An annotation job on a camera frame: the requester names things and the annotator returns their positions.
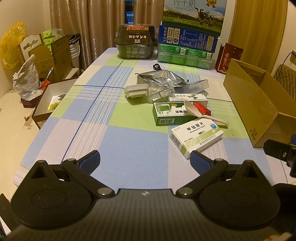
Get red gift bag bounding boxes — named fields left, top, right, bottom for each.
left=215, top=43, right=243, bottom=74

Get white plastic case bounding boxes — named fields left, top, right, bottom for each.
left=124, top=84, right=149, bottom=98

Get open cardboard box pile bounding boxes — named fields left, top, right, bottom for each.
left=18, top=34, right=79, bottom=83

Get green drink carton pack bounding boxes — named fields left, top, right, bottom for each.
left=158, top=44, right=213, bottom=70

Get blue dental floss box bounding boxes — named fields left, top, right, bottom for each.
left=175, top=79, right=209, bottom=94

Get checked tablecloth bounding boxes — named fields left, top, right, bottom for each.
left=14, top=47, right=275, bottom=193

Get open dark gift box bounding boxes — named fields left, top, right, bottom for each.
left=32, top=78, right=77, bottom=129

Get white plastic spoon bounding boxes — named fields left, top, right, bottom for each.
left=184, top=101, right=229, bottom=126

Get white printed plastic bag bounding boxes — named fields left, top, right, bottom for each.
left=13, top=54, right=43, bottom=101

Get yellow plastic bag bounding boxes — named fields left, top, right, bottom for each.
left=0, top=22, right=27, bottom=69

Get pure milk gift box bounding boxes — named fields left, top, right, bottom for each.
left=162, top=0, right=227, bottom=36

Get red snack packet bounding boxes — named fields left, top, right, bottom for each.
left=193, top=102, right=211, bottom=116

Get green white spray box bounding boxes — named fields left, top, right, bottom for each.
left=152, top=102, right=197, bottom=126

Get dark Honglu food box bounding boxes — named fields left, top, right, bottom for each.
left=114, top=24, right=158, bottom=59

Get white ointment box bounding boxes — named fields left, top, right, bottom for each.
left=168, top=93, right=208, bottom=106

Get silver foil bag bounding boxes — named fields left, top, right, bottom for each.
left=137, top=70, right=189, bottom=87

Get quilted chair cushion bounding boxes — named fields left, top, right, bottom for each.
left=273, top=64, right=296, bottom=100

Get clear plastic blister packaging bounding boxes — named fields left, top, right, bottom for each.
left=147, top=83, right=175, bottom=102

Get green tissue packs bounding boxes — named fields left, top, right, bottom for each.
left=42, top=28, right=62, bottom=52

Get blue carton box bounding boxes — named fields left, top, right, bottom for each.
left=158, top=25, right=218, bottom=53

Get white green tablet box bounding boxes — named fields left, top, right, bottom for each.
left=170, top=118, right=224, bottom=159

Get brown cardboard box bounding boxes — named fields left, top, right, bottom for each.
left=223, top=59, right=295, bottom=148

